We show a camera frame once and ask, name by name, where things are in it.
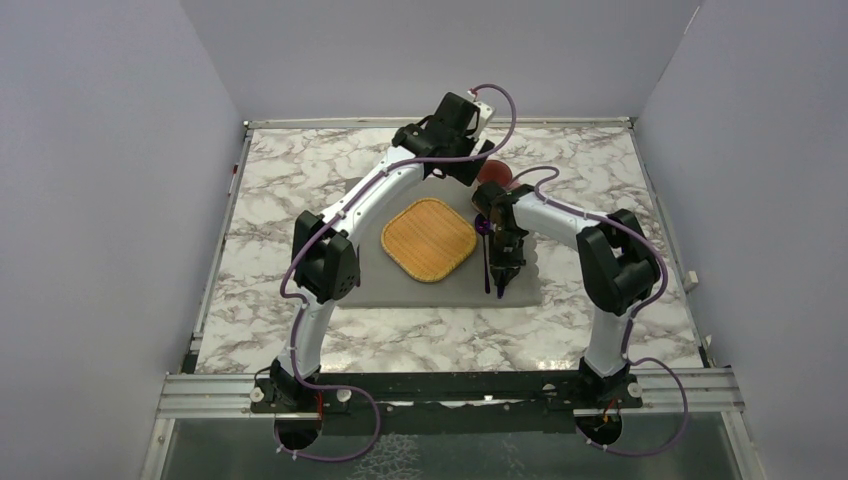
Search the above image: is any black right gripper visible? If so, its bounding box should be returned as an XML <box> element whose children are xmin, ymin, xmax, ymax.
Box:
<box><xmin>487</xmin><ymin>227</ymin><xmax>526</xmax><ymax>282</ymax></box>

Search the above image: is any purple iridescent spoon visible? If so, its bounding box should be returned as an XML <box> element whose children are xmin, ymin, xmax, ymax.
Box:
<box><xmin>474</xmin><ymin>213</ymin><xmax>491</xmax><ymax>294</ymax></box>

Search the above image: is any pink patterned cup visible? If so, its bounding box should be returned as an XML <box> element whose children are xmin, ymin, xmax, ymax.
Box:
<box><xmin>476</xmin><ymin>159</ymin><xmax>513</xmax><ymax>188</ymax></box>

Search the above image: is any woven yellow wicker tray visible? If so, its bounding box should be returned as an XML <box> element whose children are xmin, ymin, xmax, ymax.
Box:
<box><xmin>380</xmin><ymin>197</ymin><xmax>477</xmax><ymax>284</ymax></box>

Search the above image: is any grey scalloped cloth placemat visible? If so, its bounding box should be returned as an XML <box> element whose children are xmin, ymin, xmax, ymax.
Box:
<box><xmin>338</xmin><ymin>177</ymin><xmax>542</xmax><ymax>308</ymax></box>

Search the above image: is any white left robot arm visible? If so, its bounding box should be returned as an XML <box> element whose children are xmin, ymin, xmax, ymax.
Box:
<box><xmin>269</xmin><ymin>92</ymin><xmax>495</xmax><ymax>411</ymax></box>

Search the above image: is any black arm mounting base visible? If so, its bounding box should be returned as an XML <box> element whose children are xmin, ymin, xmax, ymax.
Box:
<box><xmin>249</xmin><ymin>370</ymin><xmax>643</xmax><ymax>436</ymax></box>

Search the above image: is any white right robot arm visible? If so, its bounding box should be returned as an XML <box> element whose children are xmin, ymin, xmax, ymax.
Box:
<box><xmin>472</xmin><ymin>181</ymin><xmax>667</xmax><ymax>407</ymax></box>

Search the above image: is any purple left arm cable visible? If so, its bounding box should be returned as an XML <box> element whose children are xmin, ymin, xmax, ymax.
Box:
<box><xmin>274</xmin><ymin>83</ymin><xmax>518</xmax><ymax>464</ymax></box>

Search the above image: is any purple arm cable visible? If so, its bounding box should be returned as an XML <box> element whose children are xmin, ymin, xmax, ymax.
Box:
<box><xmin>506</xmin><ymin>165</ymin><xmax>690</xmax><ymax>458</ymax></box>
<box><xmin>274</xmin><ymin>83</ymin><xmax>518</xmax><ymax>464</ymax></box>

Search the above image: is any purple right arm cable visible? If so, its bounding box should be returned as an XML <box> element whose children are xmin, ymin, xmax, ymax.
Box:
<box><xmin>506</xmin><ymin>165</ymin><xmax>690</xmax><ymax>458</ymax></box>

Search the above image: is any aluminium table frame rail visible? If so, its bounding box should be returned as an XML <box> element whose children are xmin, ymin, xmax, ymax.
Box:
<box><xmin>139</xmin><ymin>372</ymin><xmax>266</xmax><ymax>480</ymax></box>

